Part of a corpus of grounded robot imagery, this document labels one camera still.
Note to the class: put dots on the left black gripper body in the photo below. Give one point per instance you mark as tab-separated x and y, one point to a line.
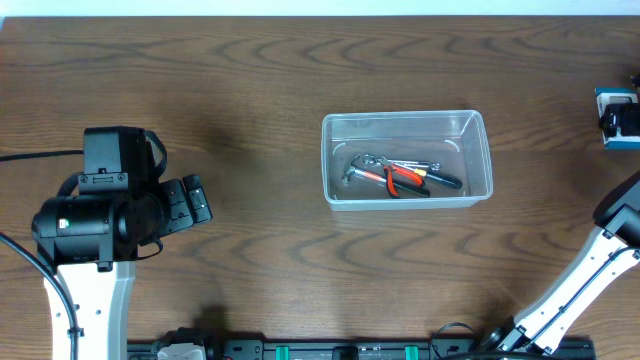
176	208

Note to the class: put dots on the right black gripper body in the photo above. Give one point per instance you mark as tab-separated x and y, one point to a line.
620	120

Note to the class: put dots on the blue and white box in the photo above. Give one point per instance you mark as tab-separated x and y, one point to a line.
606	96

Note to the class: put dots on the small hammer with black grip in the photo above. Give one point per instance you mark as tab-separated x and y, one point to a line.
351	169

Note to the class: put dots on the black yellow screwdriver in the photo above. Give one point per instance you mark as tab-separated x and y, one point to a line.
431	171

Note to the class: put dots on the silver ratchet wrench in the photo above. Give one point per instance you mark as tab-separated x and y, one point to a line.
369	159

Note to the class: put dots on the red handled pliers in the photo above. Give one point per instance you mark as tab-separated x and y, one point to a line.
399	178

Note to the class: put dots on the clear plastic storage container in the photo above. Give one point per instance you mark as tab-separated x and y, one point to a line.
456	139

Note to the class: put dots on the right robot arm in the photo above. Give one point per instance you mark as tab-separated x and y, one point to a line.
611	249

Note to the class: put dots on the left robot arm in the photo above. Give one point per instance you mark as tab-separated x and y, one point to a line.
89	235

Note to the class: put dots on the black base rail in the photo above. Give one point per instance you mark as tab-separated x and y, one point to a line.
187	343

